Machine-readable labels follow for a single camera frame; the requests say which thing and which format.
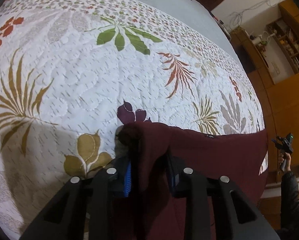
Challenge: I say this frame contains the maroon pants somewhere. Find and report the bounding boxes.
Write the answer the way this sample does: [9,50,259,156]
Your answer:
[118,122,270,239]

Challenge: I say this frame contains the right forearm black sleeve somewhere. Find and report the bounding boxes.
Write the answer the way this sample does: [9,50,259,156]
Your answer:
[281,171,299,231]

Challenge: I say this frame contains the right hand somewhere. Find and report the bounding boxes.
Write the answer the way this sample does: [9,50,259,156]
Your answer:
[278,151,292,172]

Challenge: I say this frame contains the wooden shelf cabinet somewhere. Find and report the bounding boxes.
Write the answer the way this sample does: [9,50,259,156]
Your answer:
[230,0,299,84]

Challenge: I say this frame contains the white floral quilt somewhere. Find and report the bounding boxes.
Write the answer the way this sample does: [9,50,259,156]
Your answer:
[0,0,265,239]

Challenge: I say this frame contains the grey bed sheet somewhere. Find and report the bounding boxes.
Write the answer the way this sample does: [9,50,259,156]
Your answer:
[71,0,243,66]

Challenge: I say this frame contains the white cable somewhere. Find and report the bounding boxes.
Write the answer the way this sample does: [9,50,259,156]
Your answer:
[227,0,290,30]

